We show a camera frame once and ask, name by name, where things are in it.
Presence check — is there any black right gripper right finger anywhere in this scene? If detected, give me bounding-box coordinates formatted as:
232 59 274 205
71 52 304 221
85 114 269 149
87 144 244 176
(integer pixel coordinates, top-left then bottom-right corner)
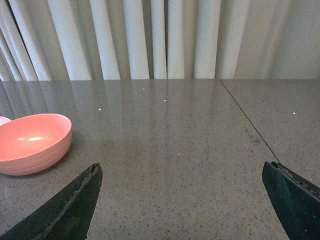
262 161 320 240

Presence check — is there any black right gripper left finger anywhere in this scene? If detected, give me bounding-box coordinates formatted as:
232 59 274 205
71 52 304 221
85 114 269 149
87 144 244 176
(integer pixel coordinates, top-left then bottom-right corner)
0 162 103 240

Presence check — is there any pink bowl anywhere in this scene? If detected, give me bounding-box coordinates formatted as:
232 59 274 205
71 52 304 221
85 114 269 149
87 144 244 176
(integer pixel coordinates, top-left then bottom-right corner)
0 113 72 176

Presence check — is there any pink plate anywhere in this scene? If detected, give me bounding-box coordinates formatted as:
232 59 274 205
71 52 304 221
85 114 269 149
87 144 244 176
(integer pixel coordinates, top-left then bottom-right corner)
0 116 11 125

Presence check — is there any white curtain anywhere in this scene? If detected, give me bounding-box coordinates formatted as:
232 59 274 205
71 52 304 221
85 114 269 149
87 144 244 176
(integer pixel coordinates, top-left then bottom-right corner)
0 0 320 81

